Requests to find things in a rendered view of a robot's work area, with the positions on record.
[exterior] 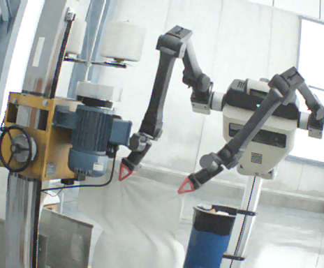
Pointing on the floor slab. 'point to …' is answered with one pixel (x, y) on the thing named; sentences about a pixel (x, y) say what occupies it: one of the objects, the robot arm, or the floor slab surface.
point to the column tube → (52, 21)
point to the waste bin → (209, 235)
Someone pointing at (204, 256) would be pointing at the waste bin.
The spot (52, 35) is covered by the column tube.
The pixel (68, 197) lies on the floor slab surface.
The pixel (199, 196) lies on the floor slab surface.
